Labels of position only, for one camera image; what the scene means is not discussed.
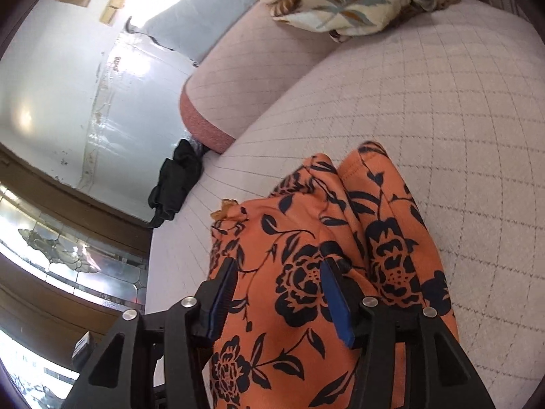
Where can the black cloth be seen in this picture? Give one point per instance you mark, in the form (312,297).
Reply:
(176,179)

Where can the beige wall plate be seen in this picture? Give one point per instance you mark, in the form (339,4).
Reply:
(115,5)

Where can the wooden glass door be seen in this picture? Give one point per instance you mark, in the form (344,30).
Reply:
(51,238)

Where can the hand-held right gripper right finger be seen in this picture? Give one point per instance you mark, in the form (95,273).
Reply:
(336,306)

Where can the cream leaf-print blanket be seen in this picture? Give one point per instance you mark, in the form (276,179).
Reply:
(340,4)

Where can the pink quilted sofa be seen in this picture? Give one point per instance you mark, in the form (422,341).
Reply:
(468,115)

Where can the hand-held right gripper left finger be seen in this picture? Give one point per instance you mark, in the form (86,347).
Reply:
(219,306)

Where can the orange floral garment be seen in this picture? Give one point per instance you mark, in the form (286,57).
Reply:
(289,230)

